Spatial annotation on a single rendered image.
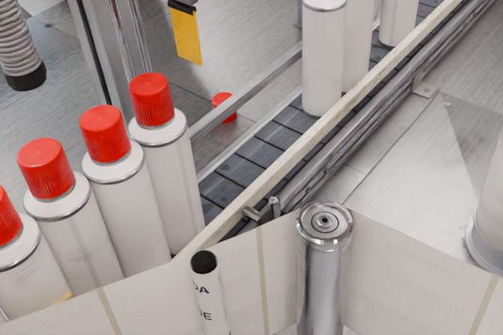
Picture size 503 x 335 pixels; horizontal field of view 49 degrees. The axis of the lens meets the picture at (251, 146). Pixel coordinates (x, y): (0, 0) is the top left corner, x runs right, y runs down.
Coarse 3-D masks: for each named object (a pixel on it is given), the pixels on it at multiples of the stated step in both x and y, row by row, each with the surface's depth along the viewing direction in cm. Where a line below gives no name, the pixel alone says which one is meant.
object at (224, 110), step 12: (300, 48) 71; (276, 60) 69; (288, 60) 69; (264, 72) 67; (276, 72) 68; (252, 84) 65; (264, 84) 67; (240, 96) 64; (252, 96) 66; (216, 108) 63; (228, 108) 63; (204, 120) 61; (216, 120) 62; (192, 132) 60; (204, 132) 61; (192, 144) 60
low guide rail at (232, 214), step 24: (456, 0) 88; (432, 24) 83; (408, 48) 79; (384, 72) 75; (360, 96) 72; (336, 120) 69; (312, 144) 66; (288, 168) 63; (264, 192) 61; (240, 216) 59; (192, 240) 55; (216, 240) 57
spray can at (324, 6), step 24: (312, 0) 63; (336, 0) 62; (312, 24) 64; (336, 24) 64; (312, 48) 66; (336, 48) 66; (312, 72) 68; (336, 72) 68; (312, 96) 71; (336, 96) 71
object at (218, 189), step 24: (432, 0) 94; (384, 48) 84; (288, 120) 73; (312, 120) 73; (264, 144) 70; (288, 144) 70; (216, 168) 67; (240, 168) 67; (264, 168) 67; (216, 192) 64; (240, 192) 64; (216, 216) 62
